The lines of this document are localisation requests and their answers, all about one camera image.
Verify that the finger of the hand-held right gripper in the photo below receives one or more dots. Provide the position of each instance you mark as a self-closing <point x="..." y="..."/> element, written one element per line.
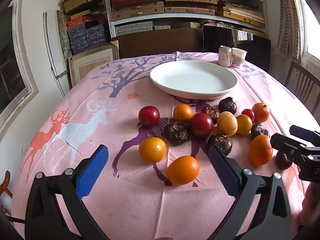
<point x="283" y="142"/>
<point x="303" y="132"/>

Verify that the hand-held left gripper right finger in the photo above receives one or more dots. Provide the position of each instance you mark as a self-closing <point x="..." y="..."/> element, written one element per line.
<point x="222" y="171"/>

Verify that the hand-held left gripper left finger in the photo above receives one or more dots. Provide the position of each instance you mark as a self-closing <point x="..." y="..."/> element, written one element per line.
<point x="93" y="172"/>

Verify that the dark water chestnut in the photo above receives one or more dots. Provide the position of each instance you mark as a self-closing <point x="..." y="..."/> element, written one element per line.
<point x="177" y="133"/>
<point x="283" y="160"/>
<point x="221" y="142"/>
<point x="227" y="105"/>
<point x="260" y="130"/>
<point x="210" y="111"/>

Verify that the oval orange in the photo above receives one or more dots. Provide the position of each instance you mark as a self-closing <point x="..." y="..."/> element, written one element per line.
<point x="260" y="150"/>

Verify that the large round orange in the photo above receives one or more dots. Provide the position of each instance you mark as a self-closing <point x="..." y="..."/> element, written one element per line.
<point x="182" y="170"/>

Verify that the pale yellow fruit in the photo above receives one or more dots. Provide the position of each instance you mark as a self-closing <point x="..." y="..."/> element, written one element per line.
<point x="227" y="123"/>

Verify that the dark red plum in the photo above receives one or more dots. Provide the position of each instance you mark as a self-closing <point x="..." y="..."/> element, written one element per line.
<point x="200" y="125"/>
<point x="149" y="115"/>

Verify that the yellow-orange round fruit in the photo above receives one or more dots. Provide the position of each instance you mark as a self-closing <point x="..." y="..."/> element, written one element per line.
<point x="152" y="149"/>

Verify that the small orange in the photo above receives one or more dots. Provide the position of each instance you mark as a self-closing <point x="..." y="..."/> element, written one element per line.
<point x="183" y="112"/>
<point x="260" y="112"/>

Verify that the white ceramic plate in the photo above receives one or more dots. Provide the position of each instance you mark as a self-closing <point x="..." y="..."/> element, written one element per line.
<point x="193" y="80"/>

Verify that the small yellow fruit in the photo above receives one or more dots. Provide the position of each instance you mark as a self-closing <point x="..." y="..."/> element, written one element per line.
<point x="245" y="125"/>

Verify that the dark wooden chair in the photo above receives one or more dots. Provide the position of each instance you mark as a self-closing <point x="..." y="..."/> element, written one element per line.
<point x="303" y="82"/>

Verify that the pink printed tablecloth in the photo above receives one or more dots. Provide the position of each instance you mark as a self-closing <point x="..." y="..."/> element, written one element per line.
<point x="112" y="120"/>

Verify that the orange wooden chair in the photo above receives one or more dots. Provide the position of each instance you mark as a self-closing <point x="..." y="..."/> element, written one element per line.
<point x="6" y="182"/>

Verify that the white paper cup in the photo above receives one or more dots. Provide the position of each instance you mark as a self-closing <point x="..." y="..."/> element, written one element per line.
<point x="239" y="57"/>

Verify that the white patterned can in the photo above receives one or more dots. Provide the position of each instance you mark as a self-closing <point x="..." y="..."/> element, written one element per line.
<point x="225" y="56"/>

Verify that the beige patterned curtain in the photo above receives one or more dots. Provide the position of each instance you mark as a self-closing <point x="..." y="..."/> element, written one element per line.
<point x="287" y="22"/>

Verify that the white framed window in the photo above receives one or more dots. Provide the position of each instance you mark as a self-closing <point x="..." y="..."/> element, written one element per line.
<point x="25" y="80"/>

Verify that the pink cloth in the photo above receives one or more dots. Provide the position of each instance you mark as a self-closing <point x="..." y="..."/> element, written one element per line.
<point x="220" y="24"/>

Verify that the white leaning board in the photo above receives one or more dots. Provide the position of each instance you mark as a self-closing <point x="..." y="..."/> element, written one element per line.
<point x="51" y="42"/>

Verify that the stack of blue patterned boxes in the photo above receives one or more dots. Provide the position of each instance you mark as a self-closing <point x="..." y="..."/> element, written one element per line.
<point x="85" y="35"/>

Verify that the marble pattern board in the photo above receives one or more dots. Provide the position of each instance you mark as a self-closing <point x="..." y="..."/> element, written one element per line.
<point x="63" y="35"/>

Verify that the brown wooden cabinet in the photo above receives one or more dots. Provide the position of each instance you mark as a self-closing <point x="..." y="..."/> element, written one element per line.
<point x="160" y="42"/>

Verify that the white metal shelf rack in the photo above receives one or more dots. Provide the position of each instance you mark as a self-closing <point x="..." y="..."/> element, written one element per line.
<point x="175" y="18"/>

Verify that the wooden picture frame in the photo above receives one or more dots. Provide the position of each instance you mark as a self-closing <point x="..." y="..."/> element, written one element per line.
<point x="92" y="62"/>

